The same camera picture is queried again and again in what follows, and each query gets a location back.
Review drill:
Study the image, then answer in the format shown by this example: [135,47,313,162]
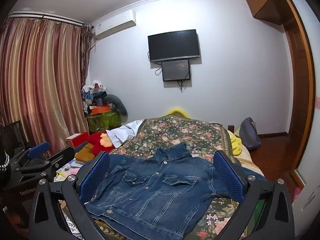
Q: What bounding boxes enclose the red box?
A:
[66,132,90,149]

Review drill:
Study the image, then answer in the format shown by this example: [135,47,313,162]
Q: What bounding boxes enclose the wooden door frame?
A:
[279,0,316,188]

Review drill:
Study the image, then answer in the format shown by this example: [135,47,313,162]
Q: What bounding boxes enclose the pale yellow bed sheet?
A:
[236,147,264,177]

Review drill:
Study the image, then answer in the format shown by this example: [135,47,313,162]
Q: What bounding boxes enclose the curtain rod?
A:
[9,11,92,28]

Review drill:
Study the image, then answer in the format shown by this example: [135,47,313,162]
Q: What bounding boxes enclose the grey backpack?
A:
[239,117,262,151]

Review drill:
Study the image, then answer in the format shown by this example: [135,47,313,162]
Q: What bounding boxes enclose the white air conditioner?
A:
[94,9,137,40]

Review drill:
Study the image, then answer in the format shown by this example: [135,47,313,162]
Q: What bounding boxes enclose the wooden overhead cabinet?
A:
[245,0,294,25]

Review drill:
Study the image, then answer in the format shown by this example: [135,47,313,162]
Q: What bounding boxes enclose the stack of picture books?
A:
[55,159,84,182]

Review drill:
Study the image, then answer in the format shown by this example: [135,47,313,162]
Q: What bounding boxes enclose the black metal rack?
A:
[0,120,23,157]

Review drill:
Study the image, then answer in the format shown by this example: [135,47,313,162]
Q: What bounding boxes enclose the orange box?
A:
[90,106,111,115]

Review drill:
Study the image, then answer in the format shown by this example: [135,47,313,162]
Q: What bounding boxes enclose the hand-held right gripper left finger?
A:
[29,151,110,240]

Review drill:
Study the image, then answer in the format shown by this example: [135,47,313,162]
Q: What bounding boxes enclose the small black monitor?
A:
[161,59,191,82]

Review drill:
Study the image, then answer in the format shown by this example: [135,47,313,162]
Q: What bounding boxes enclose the black wall television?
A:
[147,29,201,63]

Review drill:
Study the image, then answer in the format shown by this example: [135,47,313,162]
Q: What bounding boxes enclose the white cloth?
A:
[105,119,143,148]

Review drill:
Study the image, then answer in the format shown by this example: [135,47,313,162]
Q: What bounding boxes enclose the pile of clutter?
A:
[81,80,108,114]

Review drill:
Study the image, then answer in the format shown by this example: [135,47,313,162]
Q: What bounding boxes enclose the green bag with orange lid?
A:
[87,110,122,133]

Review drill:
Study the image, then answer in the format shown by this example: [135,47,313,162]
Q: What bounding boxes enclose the yellow blanket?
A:
[228,129,243,155]

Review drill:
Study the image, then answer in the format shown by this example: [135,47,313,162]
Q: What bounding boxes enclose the striped red gold curtain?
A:
[0,17,92,155]

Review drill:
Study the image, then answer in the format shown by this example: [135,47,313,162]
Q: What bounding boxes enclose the blue denim jeans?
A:
[85,141,267,240]

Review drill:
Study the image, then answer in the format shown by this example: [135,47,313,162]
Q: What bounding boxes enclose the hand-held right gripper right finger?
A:
[214,150,295,240]

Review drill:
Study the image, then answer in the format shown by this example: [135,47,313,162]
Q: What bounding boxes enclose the printed white paper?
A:
[61,212,84,240]

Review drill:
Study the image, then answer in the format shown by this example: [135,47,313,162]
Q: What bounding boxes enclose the dark floral blanket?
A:
[57,114,267,240]

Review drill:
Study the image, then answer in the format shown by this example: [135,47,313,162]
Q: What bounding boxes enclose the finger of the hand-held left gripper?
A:
[11,141,50,168]
[15,146,76,180]

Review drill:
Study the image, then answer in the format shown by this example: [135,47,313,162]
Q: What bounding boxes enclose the grey pillow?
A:
[103,94,128,117]

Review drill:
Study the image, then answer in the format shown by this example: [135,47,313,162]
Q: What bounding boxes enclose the red plush toy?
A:
[86,131,118,158]

